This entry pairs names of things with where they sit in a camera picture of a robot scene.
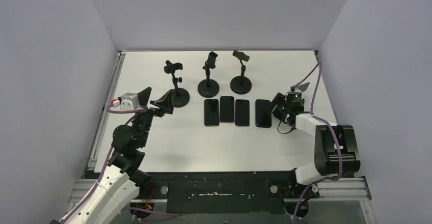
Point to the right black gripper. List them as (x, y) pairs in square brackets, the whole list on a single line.
[(281, 105)]

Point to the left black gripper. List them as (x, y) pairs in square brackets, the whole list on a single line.
[(164, 104)]

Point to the tall black tripod phone stand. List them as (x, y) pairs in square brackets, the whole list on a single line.
[(181, 96)]

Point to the dark blue-edged smartphone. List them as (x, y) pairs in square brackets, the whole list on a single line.
[(262, 118)]

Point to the black round-base phone stand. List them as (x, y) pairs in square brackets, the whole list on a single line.
[(241, 84)]

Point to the black smartphone white edge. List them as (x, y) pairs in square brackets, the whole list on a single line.
[(242, 113)]

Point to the black phone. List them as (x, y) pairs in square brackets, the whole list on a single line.
[(211, 112)]

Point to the purple-edged black smartphone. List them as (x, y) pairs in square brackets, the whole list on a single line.
[(227, 109)]

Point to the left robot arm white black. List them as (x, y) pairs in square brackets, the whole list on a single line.
[(120, 179)]

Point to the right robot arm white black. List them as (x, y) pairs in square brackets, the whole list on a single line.
[(335, 146)]

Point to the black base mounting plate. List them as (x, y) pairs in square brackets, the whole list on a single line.
[(272, 192)]

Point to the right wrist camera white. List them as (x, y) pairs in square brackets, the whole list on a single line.
[(295, 92)]

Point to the aluminium frame rail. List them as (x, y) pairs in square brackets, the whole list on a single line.
[(95, 153)]

